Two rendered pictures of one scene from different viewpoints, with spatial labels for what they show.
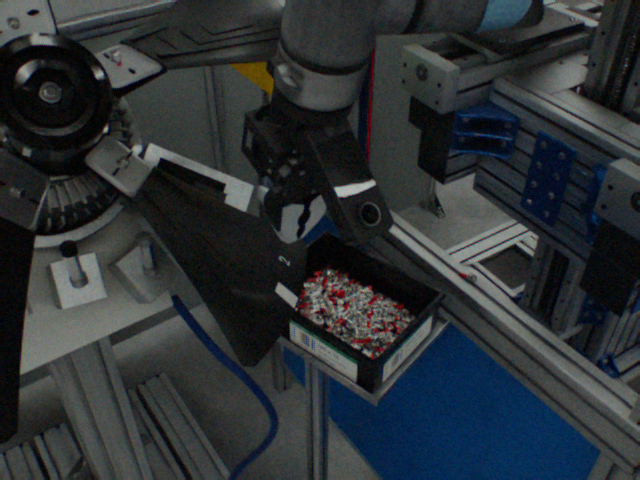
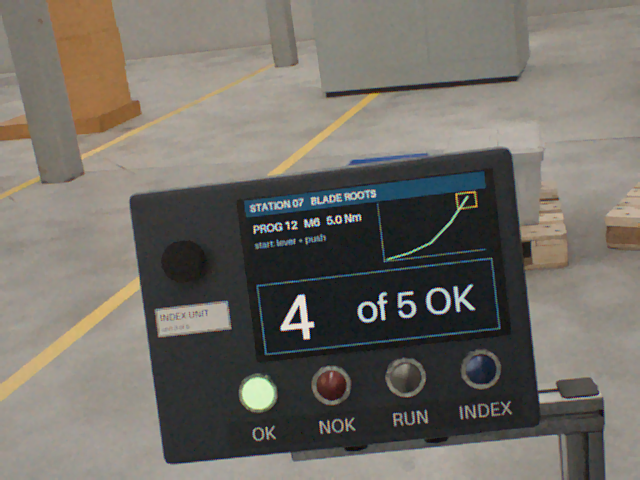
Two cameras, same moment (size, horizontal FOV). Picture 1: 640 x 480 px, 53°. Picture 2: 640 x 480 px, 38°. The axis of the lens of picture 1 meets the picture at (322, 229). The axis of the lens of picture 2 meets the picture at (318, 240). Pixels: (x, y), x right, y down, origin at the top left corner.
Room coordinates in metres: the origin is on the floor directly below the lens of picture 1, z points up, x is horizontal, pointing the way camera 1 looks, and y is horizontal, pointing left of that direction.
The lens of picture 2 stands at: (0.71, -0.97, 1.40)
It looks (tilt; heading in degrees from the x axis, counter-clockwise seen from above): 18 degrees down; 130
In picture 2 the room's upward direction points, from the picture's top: 8 degrees counter-clockwise
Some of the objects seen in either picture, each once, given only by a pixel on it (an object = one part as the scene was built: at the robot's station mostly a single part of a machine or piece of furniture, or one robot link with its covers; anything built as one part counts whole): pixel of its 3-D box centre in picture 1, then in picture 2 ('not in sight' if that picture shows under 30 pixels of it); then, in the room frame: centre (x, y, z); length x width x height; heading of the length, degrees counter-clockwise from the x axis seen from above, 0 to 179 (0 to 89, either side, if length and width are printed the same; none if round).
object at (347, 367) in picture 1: (347, 307); not in sight; (0.65, -0.04, 0.85); 0.22 x 0.17 x 0.07; 50
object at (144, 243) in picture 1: (147, 253); not in sight; (0.63, 0.23, 0.96); 0.02 x 0.02 x 0.06
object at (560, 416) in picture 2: not in sight; (443, 419); (0.36, -0.44, 1.04); 0.24 x 0.03 x 0.03; 36
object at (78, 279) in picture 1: (73, 263); not in sight; (0.58, 0.30, 0.99); 0.02 x 0.02 x 0.06
